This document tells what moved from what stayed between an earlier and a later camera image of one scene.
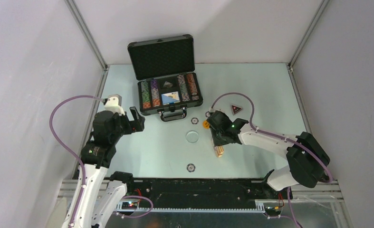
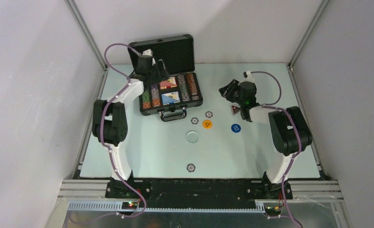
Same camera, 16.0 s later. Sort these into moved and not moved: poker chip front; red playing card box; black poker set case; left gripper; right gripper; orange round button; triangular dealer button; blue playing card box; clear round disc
Moved: red playing card box; right gripper; left gripper
Not moved: clear round disc; triangular dealer button; orange round button; blue playing card box; poker chip front; black poker set case
